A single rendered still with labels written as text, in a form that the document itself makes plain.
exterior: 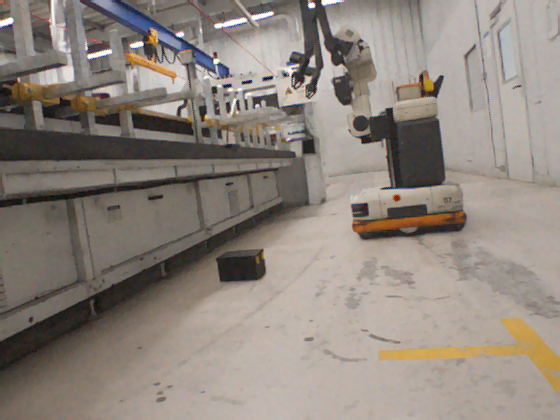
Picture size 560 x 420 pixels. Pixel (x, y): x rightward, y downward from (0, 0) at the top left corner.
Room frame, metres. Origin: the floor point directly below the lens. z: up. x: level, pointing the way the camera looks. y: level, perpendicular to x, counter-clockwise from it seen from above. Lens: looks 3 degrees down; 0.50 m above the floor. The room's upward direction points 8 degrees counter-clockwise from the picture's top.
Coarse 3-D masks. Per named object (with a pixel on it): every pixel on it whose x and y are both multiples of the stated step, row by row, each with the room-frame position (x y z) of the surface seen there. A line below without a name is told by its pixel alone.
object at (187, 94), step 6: (186, 90) 1.67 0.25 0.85; (192, 90) 1.67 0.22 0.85; (168, 96) 1.68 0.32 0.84; (174, 96) 1.68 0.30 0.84; (180, 96) 1.67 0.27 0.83; (186, 96) 1.67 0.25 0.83; (192, 96) 1.66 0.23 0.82; (138, 102) 1.72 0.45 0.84; (144, 102) 1.71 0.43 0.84; (150, 102) 1.70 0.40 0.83; (156, 102) 1.70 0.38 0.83; (162, 102) 1.70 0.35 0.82; (168, 102) 1.70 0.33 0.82; (108, 114) 1.78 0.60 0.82
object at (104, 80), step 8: (112, 72) 1.18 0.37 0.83; (120, 72) 1.18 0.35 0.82; (80, 80) 1.21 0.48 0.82; (88, 80) 1.20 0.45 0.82; (96, 80) 1.19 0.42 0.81; (104, 80) 1.19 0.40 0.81; (112, 80) 1.18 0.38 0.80; (120, 80) 1.18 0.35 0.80; (48, 88) 1.23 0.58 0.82; (56, 88) 1.23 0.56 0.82; (64, 88) 1.22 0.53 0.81; (72, 88) 1.21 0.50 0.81; (80, 88) 1.21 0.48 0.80; (88, 88) 1.21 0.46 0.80; (96, 88) 1.22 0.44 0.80; (8, 96) 1.27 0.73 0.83; (48, 96) 1.24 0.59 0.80; (56, 96) 1.24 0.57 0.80; (64, 96) 1.25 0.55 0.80; (0, 104) 1.28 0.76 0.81; (8, 104) 1.27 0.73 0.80; (16, 104) 1.27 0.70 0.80
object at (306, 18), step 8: (304, 0) 2.71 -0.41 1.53; (304, 8) 2.71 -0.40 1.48; (304, 16) 2.71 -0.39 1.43; (304, 24) 2.71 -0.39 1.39; (304, 32) 2.72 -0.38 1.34; (304, 40) 2.71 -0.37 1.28; (312, 40) 2.71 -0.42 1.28; (304, 48) 2.71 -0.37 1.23; (312, 48) 2.71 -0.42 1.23; (312, 56) 2.76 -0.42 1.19
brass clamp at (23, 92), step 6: (18, 84) 1.18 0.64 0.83; (24, 84) 1.18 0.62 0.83; (30, 84) 1.19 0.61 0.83; (36, 84) 1.21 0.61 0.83; (12, 90) 1.18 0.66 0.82; (18, 90) 1.18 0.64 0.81; (24, 90) 1.17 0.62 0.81; (30, 90) 1.18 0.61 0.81; (36, 90) 1.21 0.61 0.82; (42, 90) 1.23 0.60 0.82; (18, 96) 1.18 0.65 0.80; (24, 96) 1.17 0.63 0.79; (30, 96) 1.19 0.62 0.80; (36, 96) 1.21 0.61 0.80; (42, 96) 1.23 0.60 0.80; (42, 102) 1.25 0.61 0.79; (48, 102) 1.26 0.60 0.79; (54, 102) 1.28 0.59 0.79
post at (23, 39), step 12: (12, 0) 1.21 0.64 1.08; (24, 0) 1.22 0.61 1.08; (12, 12) 1.21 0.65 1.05; (24, 12) 1.21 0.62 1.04; (24, 24) 1.21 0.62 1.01; (24, 36) 1.20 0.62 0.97; (24, 48) 1.20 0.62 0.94; (24, 108) 1.21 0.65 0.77; (36, 108) 1.21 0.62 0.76; (36, 120) 1.20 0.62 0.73
